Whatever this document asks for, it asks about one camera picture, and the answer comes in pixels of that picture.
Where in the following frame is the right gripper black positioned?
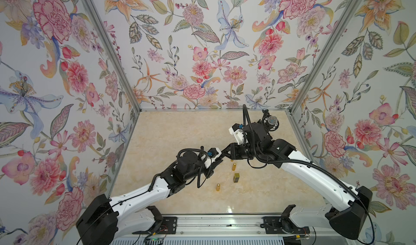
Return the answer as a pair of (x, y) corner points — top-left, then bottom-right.
(221, 143), (264, 161)

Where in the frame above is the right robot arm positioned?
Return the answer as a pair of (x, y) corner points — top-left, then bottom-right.
(223, 105), (372, 241)

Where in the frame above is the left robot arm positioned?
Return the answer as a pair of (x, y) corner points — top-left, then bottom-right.
(76, 148), (225, 245)

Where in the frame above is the square gold black lipstick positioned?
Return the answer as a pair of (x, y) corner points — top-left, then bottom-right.
(233, 173), (240, 183)

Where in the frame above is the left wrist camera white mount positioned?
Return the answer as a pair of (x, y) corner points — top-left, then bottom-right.
(204, 148), (222, 169)

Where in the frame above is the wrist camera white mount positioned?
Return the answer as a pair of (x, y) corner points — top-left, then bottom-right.
(204, 148), (222, 169)
(229, 124), (245, 145)

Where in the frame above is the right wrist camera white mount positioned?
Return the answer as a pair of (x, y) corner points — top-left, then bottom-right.
(229, 124), (245, 145)

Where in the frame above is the aluminium front rail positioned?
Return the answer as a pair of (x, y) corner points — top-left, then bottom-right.
(79, 214), (358, 237)

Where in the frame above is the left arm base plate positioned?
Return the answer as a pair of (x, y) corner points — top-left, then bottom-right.
(133, 217), (178, 235)

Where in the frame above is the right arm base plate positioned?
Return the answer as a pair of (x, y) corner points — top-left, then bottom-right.
(260, 216), (310, 235)

